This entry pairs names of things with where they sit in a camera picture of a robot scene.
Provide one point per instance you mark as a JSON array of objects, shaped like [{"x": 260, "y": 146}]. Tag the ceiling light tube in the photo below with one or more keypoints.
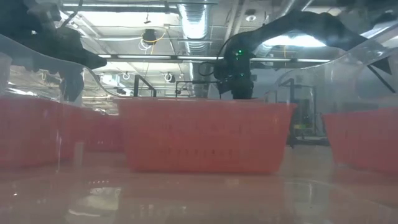
[{"x": 118, "y": 5}]

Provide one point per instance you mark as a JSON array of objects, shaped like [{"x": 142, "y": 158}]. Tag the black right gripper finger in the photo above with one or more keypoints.
[
  {"x": 225, "y": 86},
  {"x": 242, "y": 91}
]

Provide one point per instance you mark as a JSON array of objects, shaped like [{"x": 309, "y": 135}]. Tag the silver ribbed ventilation duct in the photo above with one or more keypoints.
[{"x": 194, "y": 25}]

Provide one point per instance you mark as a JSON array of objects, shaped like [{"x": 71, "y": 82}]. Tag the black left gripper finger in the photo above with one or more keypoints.
[{"x": 72, "y": 85}]

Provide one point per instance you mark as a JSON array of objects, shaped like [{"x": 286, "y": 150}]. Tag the long ceiling light bar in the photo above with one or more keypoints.
[{"x": 155, "y": 57}]

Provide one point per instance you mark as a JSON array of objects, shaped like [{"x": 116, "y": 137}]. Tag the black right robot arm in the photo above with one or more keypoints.
[{"x": 311, "y": 26}]

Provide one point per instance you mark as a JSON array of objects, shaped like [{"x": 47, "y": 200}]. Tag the clear plastic basket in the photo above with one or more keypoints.
[
  {"x": 342, "y": 87},
  {"x": 31, "y": 82}
]

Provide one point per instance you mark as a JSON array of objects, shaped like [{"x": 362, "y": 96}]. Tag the orange slotted plastic basket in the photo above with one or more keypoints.
[
  {"x": 205, "y": 137},
  {"x": 363, "y": 140}
]

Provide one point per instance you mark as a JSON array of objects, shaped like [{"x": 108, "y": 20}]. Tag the black metal equipment stand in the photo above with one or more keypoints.
[{"x": 292, "y": 109}]

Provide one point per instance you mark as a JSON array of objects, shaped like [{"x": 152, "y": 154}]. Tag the bright ceiling light panel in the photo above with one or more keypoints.
[{"x": 295, "y": 41}]

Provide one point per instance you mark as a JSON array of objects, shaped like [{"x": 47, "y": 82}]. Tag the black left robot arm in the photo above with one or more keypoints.
[{"x": 18, "y": 25}]

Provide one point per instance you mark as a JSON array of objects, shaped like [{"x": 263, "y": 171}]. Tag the round ceiling sensor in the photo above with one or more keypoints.
[{"x": 251, "y": 18}]

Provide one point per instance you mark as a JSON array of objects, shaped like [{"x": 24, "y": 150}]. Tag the black ceiling device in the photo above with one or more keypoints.
[{"x": 149, "y": 35}]

